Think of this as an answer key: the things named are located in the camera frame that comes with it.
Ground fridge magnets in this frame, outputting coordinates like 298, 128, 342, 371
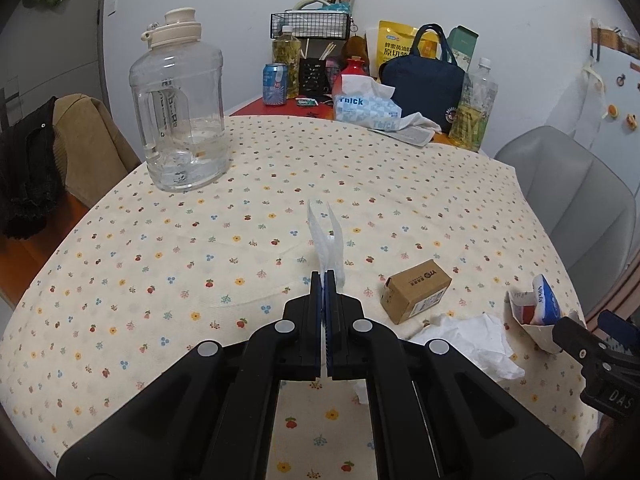
602, 72, 640, 131

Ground teal item in basket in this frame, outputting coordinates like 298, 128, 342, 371
292, 0, 351, 13

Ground white fridge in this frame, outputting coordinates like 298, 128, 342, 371
585, 20, 640, 161

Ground red bottle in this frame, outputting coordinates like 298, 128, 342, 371
340, 57, 366, 91

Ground black pen holder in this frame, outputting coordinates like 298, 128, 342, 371
298, 57, 333, 96

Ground black garment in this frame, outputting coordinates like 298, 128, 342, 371
0, 96, 68, 241

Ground brown plush toy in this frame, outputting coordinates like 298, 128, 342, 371
341, 36, 371, 73

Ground small tea bottle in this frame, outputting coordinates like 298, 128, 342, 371
271, 26, 301, 100

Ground large tea bottle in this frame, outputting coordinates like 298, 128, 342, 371
448, 57, 498, 153

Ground blue soda can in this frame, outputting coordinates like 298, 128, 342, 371
262, 63, 288, 107

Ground white plastic wrapper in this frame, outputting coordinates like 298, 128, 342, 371
306, 199, 347, 288

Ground grey chair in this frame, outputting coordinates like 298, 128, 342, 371
492, 126, 638, 316

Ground black wire basket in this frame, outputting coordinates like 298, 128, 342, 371
270, 11, 351, 41

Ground white blue carton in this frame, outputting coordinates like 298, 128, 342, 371
506, 274, 586, 353

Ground blue white tissue pack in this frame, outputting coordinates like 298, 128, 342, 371
334, 74, 403, 131

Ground green box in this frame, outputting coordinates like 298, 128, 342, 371
446, 26, 480, 73

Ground floral tablecloth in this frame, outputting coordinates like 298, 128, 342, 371
0, 115, 588, 480

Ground white tissue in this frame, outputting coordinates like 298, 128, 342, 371
407, 312, 526, 381

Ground navy lunch bag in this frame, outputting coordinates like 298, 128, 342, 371
379, 24, 466, 133

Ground white tote bag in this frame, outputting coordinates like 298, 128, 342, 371
545, 57, 608, 146

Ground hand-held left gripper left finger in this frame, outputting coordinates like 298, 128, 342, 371
56, 270, 326, 480

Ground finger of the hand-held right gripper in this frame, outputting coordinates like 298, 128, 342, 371
552, 316, 603, 363
597, 310, 640, 356

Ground grey door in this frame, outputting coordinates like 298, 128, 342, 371
0, 0, 108, 126

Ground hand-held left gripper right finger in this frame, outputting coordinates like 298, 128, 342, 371
325, 270, 585, 480

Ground large clear water jug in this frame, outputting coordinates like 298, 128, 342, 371
129, 7, 231, 192

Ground yellow pouch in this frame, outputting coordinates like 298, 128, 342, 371
377, 21, 416, 68

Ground brown jacket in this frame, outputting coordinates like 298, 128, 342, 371
52, 93, 142, 208

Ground small brown cardboard box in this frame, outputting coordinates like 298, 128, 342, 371
382, 260, 452, 325

